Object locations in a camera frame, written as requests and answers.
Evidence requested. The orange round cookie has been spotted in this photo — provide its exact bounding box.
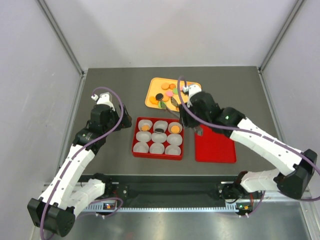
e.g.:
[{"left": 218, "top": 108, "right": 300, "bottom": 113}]
[
  {"left": 162, "top": 95, "right": 170, "bottom": 102},
  {"left": 161, "top": 82, "right": 170, "bottom": 90},
  {"left": 170, "top": 125, "right": 181, "bottom": 134}
]

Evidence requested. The orange flower cookie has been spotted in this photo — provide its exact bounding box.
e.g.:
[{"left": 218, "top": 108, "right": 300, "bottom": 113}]
[{"left": 141, "top": 125, "right": 150, "bottom": 132}]

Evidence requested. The black sandwich cookie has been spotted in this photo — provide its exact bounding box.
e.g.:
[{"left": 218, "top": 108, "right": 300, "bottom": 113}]
[
  {"left": 154, "top": 128, "right": 165, "bottom": 134},
  {"left": 155, "top": 93, "right": 164, "bottom": 101}
]

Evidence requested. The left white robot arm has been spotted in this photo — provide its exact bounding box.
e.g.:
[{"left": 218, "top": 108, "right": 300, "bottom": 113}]
[{"left": 27, "top": 89, "right": 132, "bottom": 239}]

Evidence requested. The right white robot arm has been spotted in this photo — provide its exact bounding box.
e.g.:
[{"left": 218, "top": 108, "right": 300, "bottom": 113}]
[{"left": 178, "top": 84, "right": 318, "bottom": 200}]

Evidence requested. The pink round cookie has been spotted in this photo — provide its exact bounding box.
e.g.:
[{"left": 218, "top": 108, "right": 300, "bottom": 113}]
[{"left": 165, "top": 90, "right": 174, "bottom": 97}]

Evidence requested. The white paper cup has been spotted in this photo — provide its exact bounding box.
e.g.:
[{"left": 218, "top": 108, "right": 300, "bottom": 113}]
[
  {"left": 151, "top": 132, "right": 167, "bottom": 144},
  {"left": 168, "top": 122, "right": 183, "bottom": 134},
  {"left": 132, "top": 142, "right": 149, "bottom": 154},
  {"left": 138, "top": 119, "right": 153, "bottom": 132},
  {"left": 166, "top": 133, "right": 183, "bottom": 146},
  {"left": 149, "top": 143, "right": 165, "bottom": 155},
  {"left": 135, "top": 131, "right": 152, "bottom": 143},
  {"left": 153, "top": 120, "right": 169, "bottom": 133},
  {"left": 164, "top": 145, "right": 181, "bottom": 156}
]

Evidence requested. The brown round cookie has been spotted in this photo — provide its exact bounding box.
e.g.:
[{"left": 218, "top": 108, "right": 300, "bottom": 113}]
[{"left": 169, "top": 83, "right": 176, "bottom": 90}]

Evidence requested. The red box lid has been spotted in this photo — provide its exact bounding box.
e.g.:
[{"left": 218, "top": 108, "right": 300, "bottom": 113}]
[{"left": 194, "top": 124, "right": 237, "bottom": 164}]

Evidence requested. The orange star cookie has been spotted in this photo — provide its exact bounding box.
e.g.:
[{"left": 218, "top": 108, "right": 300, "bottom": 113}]
[{"left": 149, "top": 96, "right": 159, "bottom": 105}]

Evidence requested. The red compartment box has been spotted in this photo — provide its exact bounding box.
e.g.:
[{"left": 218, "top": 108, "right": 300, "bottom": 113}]
[{"left": 131, "top": 117, "right": 184, "bottom": 161}]

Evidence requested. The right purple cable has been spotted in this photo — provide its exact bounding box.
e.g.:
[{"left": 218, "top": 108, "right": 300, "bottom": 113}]
[{"left": 176, "top": 76, "right": 320, "bottom": 218}]

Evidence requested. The purple cable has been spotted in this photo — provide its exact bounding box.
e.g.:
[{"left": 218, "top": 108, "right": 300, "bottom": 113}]
[
  {"left": 39, "top": 86, "right": 125, "bottom": 238},
  {"left": 176, "top": 76, "right": 320, "bottom": 218}
]

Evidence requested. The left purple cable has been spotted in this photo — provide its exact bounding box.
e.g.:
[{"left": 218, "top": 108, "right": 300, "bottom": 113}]
[{"left": 39, "top": 86, "right": 125, "bottom": 238}]

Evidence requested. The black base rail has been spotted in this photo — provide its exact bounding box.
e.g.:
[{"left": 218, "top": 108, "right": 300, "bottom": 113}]
[{"left": 79, "top": 173, "right": 261, "bottom": 209}]

